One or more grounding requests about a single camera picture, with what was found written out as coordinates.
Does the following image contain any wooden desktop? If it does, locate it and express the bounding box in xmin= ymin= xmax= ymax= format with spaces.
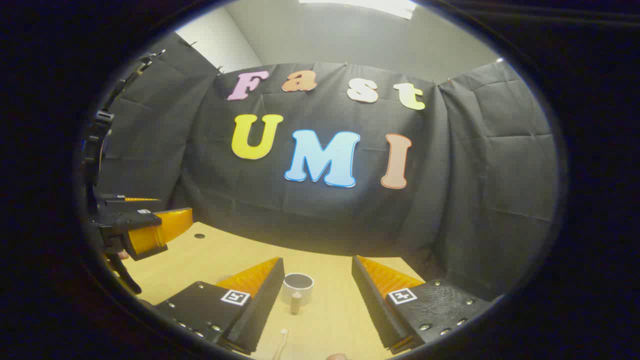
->
xmin=107 ymin=221 xmax=426 ymax=360

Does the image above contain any white cup with wooden handle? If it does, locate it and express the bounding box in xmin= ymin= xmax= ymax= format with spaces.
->
xmin=281 ymin=272 xmax=315 ymax=316

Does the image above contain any beige toothbrush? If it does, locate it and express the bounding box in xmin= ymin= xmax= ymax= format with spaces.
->
xmin=271 ymin=328 xmax=290 ymax=360

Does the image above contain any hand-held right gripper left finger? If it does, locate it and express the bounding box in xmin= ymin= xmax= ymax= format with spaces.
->
xmin=152 ymin=257 xmax=286 ymax=356

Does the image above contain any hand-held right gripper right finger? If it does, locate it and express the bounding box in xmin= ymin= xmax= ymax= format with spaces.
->
xmin=351 ymin=255 xmax=493 ymax=356

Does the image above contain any black backdrop cloth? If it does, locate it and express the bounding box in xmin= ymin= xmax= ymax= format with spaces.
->
xmin=95 ymin=32 xmax=558 ymax=301

